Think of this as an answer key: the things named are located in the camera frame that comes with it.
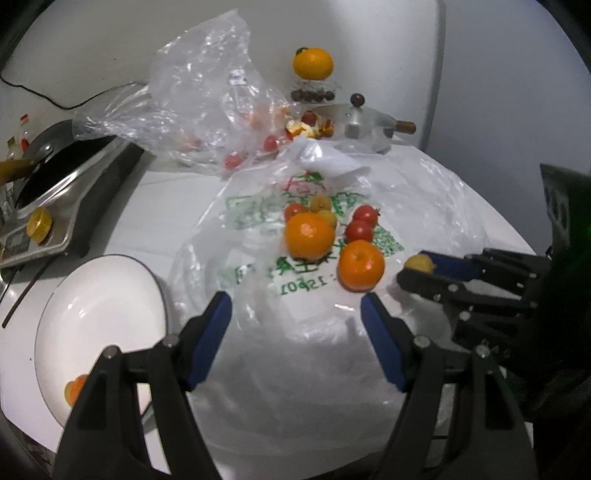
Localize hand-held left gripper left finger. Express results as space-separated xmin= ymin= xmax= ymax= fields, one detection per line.
xmin=53 ymin=291 xmax=233 ymax=480

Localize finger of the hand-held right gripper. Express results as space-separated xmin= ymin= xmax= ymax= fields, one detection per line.
xmin=397 ymin=270 xmax=539 ymax=344
xmin=418 ymin=248 xmax=552 ymax=296

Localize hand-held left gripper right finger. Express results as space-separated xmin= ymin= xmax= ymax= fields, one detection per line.
xmin=360 ymin=292 xmax=541 ymax=480

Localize orange mandarin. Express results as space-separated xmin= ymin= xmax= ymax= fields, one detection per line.
xmin=338 ymin=240 xmax=386 ymax=292
xmin=284 ymin=212 xmax=335 ymax=260

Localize white plate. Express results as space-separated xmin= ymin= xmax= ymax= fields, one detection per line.
xmin=34 ymin=255 xmax=168 ymax=432

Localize white printed plastic bag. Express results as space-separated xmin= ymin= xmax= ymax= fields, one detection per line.
xmin=168 ymin=138 xmax=490 ymax=462

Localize small orange fruit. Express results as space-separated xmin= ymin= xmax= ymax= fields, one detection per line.
xmin=64 ymin=374 xmax=89 ymax=407

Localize silver pot with lid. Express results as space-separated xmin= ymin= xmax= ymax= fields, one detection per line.
xmin=318 ymin=93 xmax=417 ymax=153

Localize dark stick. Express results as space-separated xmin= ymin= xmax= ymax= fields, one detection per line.
xmin=1 ymin=265 xmax=47 ymax=329

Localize induction cooker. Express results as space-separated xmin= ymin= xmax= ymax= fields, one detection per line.
xmin=0 ymin=138 xmax=145 ymax=269

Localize fruit peels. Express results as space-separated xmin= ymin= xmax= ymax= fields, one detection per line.
xmin=284 ymin=117 xmax=335 ymax=140

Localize yellow round cap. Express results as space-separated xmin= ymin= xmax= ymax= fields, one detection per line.
xmin=26 ymin=208 xmax=54 ymax=244

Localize clear glass stand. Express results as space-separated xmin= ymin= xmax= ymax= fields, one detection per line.
xmin=291 ymin=78 xmax=340 ymax=103

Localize black wok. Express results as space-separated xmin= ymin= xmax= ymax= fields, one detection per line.
xmin=16 ymin=119 xmax=116 ymax=208

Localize clear plastic bag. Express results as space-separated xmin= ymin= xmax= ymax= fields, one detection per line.
xmin=73 ymin=9 xmax=333 ymax=178

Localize large orange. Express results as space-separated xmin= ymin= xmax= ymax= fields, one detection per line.
xmin=293 ymin=47 xmax=334 ymax=80

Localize black cable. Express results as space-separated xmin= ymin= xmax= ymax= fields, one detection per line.
xmin=0 ymin=73 xmax=148 ymax=110

